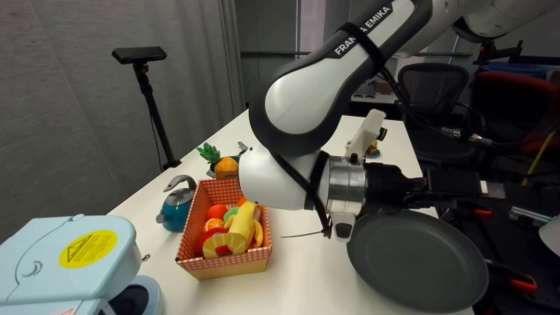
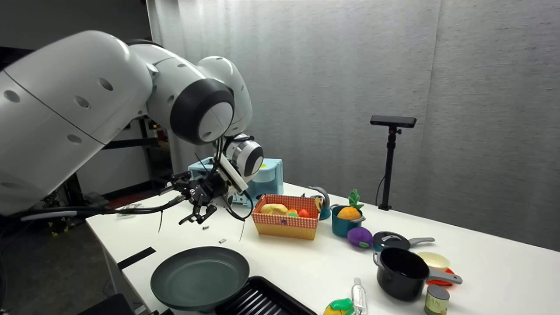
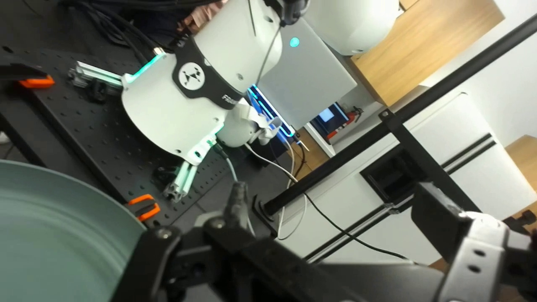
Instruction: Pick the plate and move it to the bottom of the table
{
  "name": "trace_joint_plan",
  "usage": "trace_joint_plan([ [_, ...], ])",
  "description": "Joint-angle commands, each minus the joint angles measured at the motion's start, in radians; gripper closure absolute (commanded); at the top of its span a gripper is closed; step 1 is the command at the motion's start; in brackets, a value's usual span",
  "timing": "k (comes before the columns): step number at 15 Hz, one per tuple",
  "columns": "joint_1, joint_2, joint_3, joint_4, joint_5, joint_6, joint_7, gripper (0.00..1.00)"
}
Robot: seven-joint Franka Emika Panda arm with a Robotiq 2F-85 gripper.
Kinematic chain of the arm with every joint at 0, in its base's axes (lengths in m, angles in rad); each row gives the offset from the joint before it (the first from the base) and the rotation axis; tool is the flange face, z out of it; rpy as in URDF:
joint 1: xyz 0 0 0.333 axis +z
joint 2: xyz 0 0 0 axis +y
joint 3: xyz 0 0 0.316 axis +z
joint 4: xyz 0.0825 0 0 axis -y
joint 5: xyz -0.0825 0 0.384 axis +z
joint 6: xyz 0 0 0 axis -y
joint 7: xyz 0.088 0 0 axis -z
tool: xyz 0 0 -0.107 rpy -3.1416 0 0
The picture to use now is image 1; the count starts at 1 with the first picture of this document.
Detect light blue toy oven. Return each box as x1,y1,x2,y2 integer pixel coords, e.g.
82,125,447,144
0,214,167,315

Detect dark grey round plate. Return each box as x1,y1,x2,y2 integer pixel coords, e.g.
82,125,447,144
346,209,489,314

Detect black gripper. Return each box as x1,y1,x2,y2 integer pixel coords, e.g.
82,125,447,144
365,163,453,216

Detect red toy tomato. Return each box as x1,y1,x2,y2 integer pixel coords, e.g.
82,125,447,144
206,204,229,221

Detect red toy apple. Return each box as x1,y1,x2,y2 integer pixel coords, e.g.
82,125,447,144
194,226,234,260

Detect toy lemon slice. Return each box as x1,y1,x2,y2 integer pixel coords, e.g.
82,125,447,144
201,233,232,260

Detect red black chair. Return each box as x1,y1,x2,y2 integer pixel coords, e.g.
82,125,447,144
470,69,560,158

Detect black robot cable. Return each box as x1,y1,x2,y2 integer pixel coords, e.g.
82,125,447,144
337,22,491,148

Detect black camera bar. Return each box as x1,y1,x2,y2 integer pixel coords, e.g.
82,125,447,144
110,46,167,67

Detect black camera stand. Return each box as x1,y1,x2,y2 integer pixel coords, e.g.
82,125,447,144
131,62,181,172

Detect orange basket of toy food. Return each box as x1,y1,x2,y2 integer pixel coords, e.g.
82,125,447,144
173,177,274,282

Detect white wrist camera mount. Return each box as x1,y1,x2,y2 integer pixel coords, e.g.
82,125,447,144
330,109,388,242

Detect teal toy kettle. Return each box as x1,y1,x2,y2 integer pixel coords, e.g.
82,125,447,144
153,174,199,235

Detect yellow stick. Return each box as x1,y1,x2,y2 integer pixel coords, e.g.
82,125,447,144
523,128,560,183

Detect yellow toy banana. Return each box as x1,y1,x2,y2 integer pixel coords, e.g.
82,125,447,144
225,200,258,254

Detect black mesh office chair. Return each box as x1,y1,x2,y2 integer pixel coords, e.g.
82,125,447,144
395,62,488,165

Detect toy pineapple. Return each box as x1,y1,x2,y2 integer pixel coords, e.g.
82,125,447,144
195,142,241,179

